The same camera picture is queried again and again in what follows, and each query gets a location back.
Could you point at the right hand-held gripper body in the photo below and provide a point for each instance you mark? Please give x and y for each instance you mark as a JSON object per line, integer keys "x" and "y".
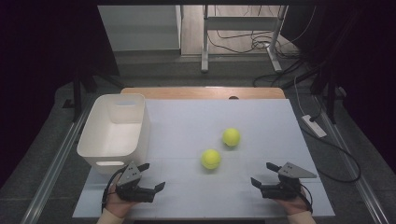
{"x": 291, "y": 170}

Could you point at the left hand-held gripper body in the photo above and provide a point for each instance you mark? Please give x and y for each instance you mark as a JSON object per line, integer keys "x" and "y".
{"x": 130, "y": 179}

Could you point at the white plastic bin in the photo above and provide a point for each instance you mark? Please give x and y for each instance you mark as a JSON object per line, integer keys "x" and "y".
{"x": 112, "y": 137}

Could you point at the yellow tennis ball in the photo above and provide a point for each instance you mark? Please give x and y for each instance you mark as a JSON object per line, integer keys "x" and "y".
{"x": 211, "y": 159}
{"x": 231, "y": 137}

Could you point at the person's left hand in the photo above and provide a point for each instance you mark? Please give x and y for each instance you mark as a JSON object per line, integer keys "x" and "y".
{"x": 117, "y": 203}

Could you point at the person's right hand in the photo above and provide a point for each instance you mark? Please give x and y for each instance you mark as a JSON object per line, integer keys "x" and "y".
{"x": 294, "y": 206}

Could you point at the white power strip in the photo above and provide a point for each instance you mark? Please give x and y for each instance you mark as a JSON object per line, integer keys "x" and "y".
{"x": 314, "y": 126}

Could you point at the white table mat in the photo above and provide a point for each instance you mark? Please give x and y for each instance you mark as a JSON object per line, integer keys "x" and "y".
{"x": 186, "y": 124}

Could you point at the black stand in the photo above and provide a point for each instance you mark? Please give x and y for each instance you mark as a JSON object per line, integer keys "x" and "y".
{"x": 330, "y": 99}
{"x": 77, "y": 93}

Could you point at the wooden table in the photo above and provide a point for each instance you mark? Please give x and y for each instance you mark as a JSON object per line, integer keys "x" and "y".
{"x": 186, "y": 92}

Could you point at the dark curtain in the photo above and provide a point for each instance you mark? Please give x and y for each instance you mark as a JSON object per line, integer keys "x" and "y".
{"x": 37, "y": 46}
{"x": 367, "y": 62}

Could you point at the white cabinet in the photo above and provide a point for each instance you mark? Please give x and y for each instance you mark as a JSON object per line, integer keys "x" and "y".
{"x": 140, "y": 31}

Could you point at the metal floor rail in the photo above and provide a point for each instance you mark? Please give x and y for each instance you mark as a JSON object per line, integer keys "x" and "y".
{"x": 53, "y": 168}
{"x": 364, "y": 189}

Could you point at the white metal desk frame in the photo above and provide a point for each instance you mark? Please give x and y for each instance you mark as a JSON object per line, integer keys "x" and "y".
{"x": 239, "y": 23}

